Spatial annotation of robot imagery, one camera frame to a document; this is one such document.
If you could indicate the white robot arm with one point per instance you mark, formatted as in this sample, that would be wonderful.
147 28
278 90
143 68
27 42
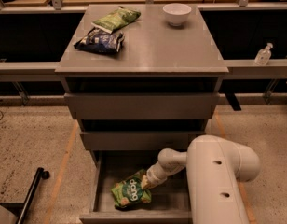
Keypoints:
214 168

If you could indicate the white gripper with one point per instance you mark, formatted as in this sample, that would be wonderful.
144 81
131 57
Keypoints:
154 175

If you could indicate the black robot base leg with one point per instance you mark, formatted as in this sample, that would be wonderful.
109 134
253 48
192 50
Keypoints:
41 173

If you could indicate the grey drawer cabinet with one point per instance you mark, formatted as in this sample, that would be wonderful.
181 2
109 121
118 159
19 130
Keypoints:
156 58

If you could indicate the green dang rice chip bag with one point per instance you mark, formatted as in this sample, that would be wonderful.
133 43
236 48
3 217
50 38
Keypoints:
128 192

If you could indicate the green snack bag on counter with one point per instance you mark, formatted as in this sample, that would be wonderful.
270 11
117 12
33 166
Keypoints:
117 19

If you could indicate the grey bottom drawer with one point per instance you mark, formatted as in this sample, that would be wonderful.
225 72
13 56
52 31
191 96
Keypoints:
170 201

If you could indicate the grey drawer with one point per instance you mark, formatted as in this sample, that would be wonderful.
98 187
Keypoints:
134 106
137 140
170 201

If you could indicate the dark blue snack bag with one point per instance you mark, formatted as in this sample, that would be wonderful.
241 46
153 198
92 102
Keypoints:
100 42

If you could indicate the grey top drawer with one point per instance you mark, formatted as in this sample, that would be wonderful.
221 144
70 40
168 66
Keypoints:
134 106

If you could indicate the grey middle drawer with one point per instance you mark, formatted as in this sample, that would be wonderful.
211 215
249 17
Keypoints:
137 140

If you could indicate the white bowl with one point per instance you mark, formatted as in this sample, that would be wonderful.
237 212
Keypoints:
176 14

